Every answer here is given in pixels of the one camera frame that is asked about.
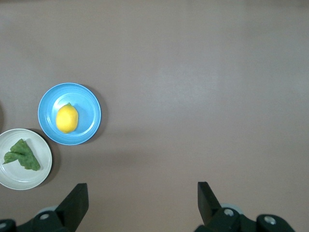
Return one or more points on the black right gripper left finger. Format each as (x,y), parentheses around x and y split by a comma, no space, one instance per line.
(72,210)

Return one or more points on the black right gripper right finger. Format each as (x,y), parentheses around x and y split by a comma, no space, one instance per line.
(210,212)

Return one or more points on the green lettuce leaf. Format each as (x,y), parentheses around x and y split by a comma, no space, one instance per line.
(24,157)

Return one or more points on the yellow lemon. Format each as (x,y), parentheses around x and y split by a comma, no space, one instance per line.
(67,119)

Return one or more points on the beige plate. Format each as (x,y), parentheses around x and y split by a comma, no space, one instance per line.
(24,178)

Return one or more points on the blue plate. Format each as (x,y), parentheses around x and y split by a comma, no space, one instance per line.
(89,116)

